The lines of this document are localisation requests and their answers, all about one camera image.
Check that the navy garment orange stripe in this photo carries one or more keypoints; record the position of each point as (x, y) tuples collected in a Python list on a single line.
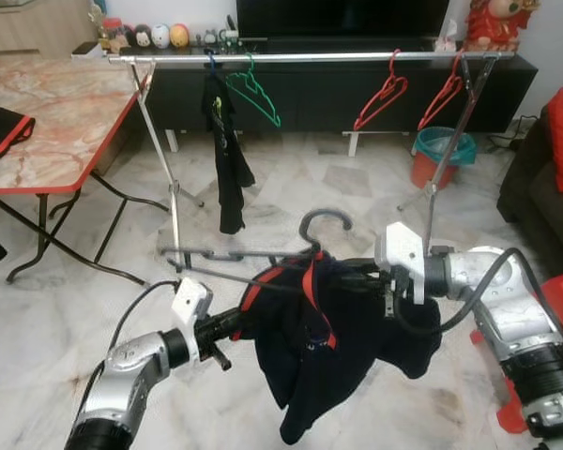
[(338, 356)]

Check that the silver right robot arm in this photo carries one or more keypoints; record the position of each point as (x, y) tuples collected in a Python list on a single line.
[(516, 319)]

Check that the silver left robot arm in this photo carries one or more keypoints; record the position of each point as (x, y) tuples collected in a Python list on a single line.
[(122, 375)]

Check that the green plastic hanger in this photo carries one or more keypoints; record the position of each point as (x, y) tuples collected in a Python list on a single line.
[(274, 120)]

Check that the red plastic hanger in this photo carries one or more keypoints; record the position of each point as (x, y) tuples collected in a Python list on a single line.
[(389, 94), (446, 98)]

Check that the orange bin teal liner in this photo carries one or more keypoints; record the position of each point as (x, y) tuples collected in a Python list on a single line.
[(430, 171)]

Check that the black shirt yellow logo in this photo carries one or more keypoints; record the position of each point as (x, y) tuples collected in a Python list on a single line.
[(230, 159)]

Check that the dark grey sofa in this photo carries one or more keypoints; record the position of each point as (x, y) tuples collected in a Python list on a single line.
[(544, 216)]

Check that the silver metal clothes rack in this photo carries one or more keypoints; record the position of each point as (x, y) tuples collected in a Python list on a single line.
[(310, 57)]

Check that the black flat television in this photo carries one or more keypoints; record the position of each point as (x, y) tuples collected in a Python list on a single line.
[(342, 17)]

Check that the marble table red edge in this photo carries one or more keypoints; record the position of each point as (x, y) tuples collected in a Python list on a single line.
[(56, 122)]

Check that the red seated figurine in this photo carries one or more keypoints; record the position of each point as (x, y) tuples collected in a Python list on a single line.
[(497, 26)]

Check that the grey totoro figurine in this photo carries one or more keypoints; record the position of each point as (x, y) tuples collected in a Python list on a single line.
[(209, 38)]

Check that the orange bear plush toy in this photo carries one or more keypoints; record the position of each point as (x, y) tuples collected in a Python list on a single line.
[(179, 36)]

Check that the white duck plush toy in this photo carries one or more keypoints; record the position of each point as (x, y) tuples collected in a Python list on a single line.
[(159, 37)]

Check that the black red mouse plush toy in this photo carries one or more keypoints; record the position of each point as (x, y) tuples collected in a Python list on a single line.
[(128, 37)]

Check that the white cardboard box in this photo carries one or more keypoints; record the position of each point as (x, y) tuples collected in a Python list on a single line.
[(86, 50)]

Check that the clear jar red lid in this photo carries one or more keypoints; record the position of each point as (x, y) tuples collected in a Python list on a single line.
[(112, 36)]

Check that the gold trophy blue ball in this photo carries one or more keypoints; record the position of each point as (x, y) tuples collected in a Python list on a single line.
[(98, 17)]

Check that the light wood cabinet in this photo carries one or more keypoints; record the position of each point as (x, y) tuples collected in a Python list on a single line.
[(33, 26)]

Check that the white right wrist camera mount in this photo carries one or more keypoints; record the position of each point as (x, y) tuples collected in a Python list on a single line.
[(401, 251)]

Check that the black metal table frame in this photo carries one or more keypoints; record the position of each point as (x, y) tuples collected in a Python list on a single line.
[(42, 234)]

